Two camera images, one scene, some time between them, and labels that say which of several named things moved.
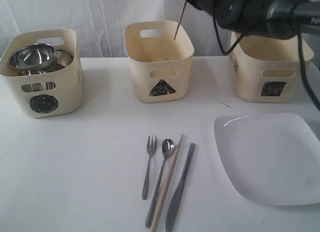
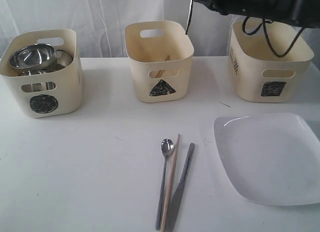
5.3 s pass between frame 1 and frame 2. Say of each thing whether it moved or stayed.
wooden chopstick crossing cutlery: moved
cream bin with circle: stayed
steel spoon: moved
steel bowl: stayed
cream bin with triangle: stayed
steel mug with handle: stayed
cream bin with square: stayed
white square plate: stayed
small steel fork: moved
